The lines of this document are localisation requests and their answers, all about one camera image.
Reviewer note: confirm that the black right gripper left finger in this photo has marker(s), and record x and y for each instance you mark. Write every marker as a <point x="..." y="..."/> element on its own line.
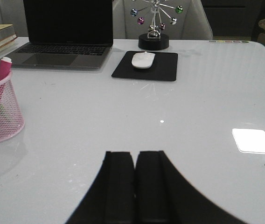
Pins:
<point x="110" y="199"/>

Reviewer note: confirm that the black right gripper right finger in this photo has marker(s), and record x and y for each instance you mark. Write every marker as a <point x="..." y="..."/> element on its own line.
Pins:
<point x="164" y="196"/>

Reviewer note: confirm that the white computer mouse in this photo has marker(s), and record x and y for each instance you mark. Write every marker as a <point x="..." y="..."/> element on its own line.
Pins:
<point x="143" y="60"/>

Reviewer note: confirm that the grey laptop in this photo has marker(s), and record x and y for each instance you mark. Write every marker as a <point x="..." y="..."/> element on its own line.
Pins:
<point x="66" y="34"/>

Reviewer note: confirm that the grey left armchair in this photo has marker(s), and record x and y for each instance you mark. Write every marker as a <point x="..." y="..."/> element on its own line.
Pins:
<point x="12" y="12"/>

